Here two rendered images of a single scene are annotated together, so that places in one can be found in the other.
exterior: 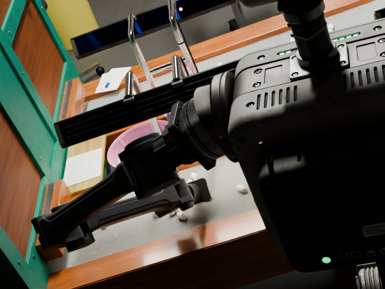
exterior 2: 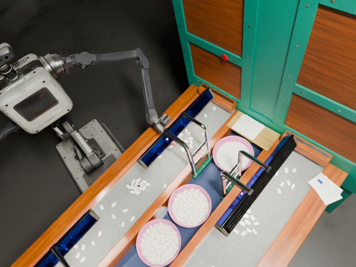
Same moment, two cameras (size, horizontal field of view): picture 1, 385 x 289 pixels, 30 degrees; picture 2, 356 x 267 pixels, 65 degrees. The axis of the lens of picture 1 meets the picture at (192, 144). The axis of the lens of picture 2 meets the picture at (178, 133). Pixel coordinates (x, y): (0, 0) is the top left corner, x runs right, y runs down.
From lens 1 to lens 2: 2.60 m
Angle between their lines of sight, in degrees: 82
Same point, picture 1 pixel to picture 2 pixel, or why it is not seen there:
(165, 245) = not seen: hidden behind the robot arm
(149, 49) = not seen: outside the picture
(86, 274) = (185, 96)
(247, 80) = (34, 64)
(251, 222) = (140, 143)
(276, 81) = (24, 67)
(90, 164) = (245, 129)
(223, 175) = (175, 160)
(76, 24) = not seen: outside the picture
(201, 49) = (285, 242)
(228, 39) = (274, 260)
